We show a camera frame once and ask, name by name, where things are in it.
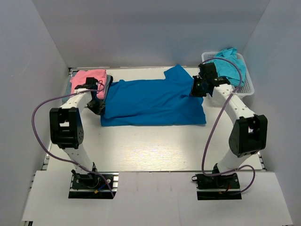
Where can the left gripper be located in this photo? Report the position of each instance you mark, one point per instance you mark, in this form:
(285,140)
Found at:
(100,109)

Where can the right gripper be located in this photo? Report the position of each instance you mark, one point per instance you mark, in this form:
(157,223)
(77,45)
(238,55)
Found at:
(194,92)

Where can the blue t-shirt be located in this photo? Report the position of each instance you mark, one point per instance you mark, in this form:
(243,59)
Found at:
(160,102)

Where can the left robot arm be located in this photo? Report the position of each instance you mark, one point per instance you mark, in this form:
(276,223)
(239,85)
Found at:
(66,130)

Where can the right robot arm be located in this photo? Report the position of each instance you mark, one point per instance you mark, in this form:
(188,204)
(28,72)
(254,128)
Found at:
(249,132)

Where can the grey-blue folded t-shirt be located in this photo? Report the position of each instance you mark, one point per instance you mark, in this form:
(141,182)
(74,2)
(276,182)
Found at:
(68,90)

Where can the pink folded t-shirt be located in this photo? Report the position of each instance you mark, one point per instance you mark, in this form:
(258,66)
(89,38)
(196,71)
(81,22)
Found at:
(98,78)

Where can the turquoise crumpled t-shirt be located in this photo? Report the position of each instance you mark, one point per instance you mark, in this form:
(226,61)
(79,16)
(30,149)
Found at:
(226,69)

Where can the white plastic basket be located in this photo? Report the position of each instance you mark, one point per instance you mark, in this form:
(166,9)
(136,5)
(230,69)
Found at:
(247,89)

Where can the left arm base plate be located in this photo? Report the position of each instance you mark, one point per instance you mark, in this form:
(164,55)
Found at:
(88,186)

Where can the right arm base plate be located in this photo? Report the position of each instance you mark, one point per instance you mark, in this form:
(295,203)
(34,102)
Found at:
(224,187)

